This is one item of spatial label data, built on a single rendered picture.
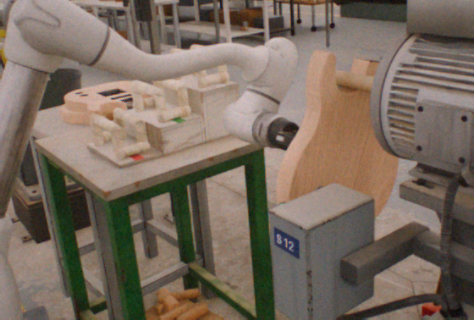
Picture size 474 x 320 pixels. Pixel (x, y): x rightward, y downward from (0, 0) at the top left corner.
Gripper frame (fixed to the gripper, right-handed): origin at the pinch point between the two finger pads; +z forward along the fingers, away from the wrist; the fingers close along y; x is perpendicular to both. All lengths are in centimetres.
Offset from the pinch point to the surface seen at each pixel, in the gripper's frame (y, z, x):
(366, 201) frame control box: 21.2, 26.4, -2.1
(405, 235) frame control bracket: 12.6, 29.7, -7.6
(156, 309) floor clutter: -23, -95, -90
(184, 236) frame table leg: -39, -107, -64
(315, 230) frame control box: 32.6, 26.6, -6.7
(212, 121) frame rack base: -10, -64, -6
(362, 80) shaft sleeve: 6.7, 7.8, 17.3
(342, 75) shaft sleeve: 6.7, 2.1, 17.4
